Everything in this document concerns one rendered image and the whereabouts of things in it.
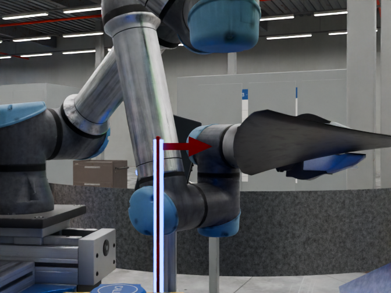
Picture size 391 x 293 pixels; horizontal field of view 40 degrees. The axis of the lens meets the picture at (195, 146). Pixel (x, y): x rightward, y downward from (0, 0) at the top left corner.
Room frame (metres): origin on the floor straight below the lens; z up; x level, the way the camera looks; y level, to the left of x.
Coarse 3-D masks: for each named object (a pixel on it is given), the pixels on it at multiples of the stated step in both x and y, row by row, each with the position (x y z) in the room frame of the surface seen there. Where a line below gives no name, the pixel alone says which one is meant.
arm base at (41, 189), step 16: (0, 176) 1.09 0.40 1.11; (16, 176) 1.09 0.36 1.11; (32, 176) 1.10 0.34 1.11; (0, 192) 1.08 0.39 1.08; (16, 192) 1.08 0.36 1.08; (32, 192) 1.10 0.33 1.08; (48, 192) 1.13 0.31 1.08; (0, 208) 1.07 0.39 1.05; (16, 208) 1.07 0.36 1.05; (32, 208) 1.09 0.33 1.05; (48, 208) 1.12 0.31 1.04
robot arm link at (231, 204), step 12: (204, 180) 0.92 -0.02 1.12; (216, 180) 0.91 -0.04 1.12; (228, 180) 0.91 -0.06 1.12; (204, 192) 0.87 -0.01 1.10; (216, 192) 0.89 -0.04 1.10; (228, 192) 0.91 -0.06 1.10; (216, 204) 0.88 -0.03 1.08; (228, 204) 0.90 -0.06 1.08; (216, 216) 0.89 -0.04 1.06; (228, 216) 0.91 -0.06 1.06; (204, 228) 0.91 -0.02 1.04; (216, 228) 0.91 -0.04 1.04; (228, 228) 0.91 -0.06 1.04
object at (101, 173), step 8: (80, 160) 7.69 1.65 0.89; (88, 160) 7.91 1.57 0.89; (96, 160) 7.89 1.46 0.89; (104, 160) 7.85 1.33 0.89; (112, 160) 7.81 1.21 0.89; (120, 160) 7.54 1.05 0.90; (80, 168) 7.48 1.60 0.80; (88, 168) 7.43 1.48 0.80; (96, 168) 7.40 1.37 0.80; (104, 168) 7.35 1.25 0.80; (112, 168) 7.32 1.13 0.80; (120, 168) 7.41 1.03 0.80; (128, 168) 7.65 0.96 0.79; (80, 176) 7.48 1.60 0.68; (88, 176) 7.43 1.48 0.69; (96, 176) 7.40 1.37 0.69; (104, 176) 7.35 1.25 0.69; (112, 176) 7.32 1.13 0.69; (120, 176) 7.54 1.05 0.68; (80, 184) 7.47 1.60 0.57; (88, 184) 7.41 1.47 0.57; (96, 184) 7.37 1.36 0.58; (104, 184) 7.35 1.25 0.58; (112, 184) 7.32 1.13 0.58; (120, 184) 7.54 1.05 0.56
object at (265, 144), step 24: (264, 120) 0.55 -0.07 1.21; (288, 120) 0.54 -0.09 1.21; (240, 144) 0.64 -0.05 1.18; (264, 144) 0.64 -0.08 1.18; (288, 144) 0.64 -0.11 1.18; (312, 144) 0.64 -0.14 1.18; (336, 144) 0.64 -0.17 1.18; (360, 144) 0.64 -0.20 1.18; (384, 144) 0.64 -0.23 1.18; (240, 168) 0.72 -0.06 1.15; (264, 168) 0.73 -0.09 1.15
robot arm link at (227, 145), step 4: (236, 124) 0.89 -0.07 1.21; (240, 124) 0.88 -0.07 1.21; (232, 128) 0.88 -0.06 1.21; (236, 128) 0.87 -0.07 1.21; (228, 132) 0.88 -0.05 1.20; (232, 132) 0.87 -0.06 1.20; (224, 136) 0.88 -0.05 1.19; (228, 136) 0.87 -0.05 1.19; (232, 136) 0.86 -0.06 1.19; (224, 140) 0.88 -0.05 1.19; (228, 140) 0.87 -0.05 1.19; (232, 140) 0.86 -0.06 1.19; (224, 144) 0.88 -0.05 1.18; (228, 144) 0.87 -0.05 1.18; (232, 144) 0.86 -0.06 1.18; (224, 148) 0.88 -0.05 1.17; (228, 148) 0.87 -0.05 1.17; (232, 148) 0.86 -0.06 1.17; (224, 152) 0.88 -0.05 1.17; (228, 152) 0.87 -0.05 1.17; (232, 152) 0.86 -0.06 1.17; (228, 156) 0.87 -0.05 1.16; (232, 156) 0.86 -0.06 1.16; (228, 160) 0.88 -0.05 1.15; (232, 160) 0.87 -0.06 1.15; (232, 164) 0.88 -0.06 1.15; (236, 164) 0.87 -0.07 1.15
